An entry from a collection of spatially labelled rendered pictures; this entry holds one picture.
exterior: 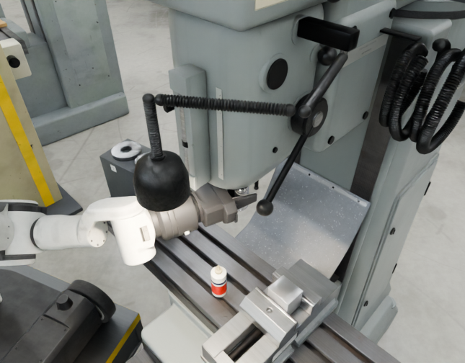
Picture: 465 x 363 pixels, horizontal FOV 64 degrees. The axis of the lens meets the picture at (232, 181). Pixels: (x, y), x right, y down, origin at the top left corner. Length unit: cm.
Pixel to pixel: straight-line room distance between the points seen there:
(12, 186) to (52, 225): 179
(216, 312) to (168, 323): 18
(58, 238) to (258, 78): 50
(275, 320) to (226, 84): 54
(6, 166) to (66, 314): 129
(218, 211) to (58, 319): 86
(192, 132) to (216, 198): 20
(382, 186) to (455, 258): 157
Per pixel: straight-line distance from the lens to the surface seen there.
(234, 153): 60
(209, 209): 73
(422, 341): 219
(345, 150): 106
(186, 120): 58
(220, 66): 54
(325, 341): 100
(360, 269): 133
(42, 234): 84
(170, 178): 46
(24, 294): 163
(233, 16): 45
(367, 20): 70
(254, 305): 90
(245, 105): 40
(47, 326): 148
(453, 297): 241
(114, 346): 159
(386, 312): 197
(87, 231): 77
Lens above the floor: 178
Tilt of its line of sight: 41 degrees down
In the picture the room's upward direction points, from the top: straight up
